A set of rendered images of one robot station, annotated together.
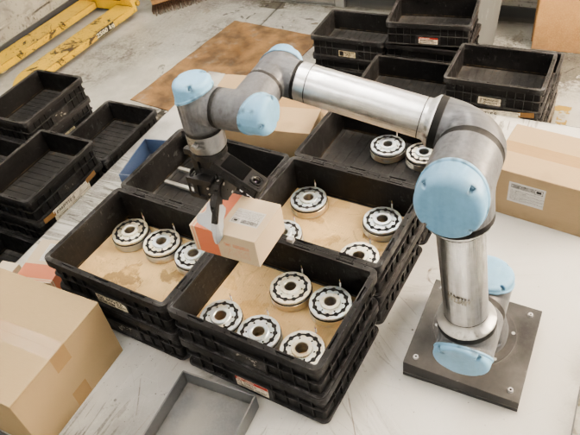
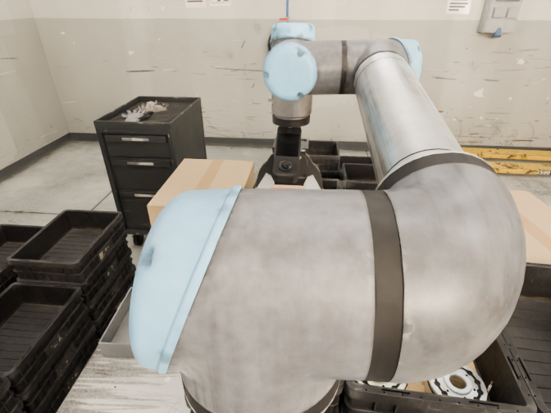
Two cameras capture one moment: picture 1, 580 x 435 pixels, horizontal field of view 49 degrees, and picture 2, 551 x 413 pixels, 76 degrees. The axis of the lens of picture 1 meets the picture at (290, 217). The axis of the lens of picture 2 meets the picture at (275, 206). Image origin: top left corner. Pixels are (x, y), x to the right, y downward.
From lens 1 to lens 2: 97 cm
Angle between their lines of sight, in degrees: 50
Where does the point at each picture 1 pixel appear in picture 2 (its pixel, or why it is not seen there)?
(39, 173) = not seen: hidden behind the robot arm
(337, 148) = (538, 306)
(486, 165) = (257, 270)
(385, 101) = (389, 119)
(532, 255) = not seen: outside the picture
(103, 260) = not seen: hidden behind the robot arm
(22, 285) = (240, 179)
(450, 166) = (207, 195)
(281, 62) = (375, 44)
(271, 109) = (291, 65)
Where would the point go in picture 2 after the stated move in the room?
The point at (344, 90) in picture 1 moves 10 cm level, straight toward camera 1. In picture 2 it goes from (377, 88) to (292, 95)
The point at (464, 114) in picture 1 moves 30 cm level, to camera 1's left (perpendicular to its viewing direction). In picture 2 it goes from (434, 189) to (239, 90)
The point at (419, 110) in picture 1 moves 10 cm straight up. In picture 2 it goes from (406, 152) to (434, 8)
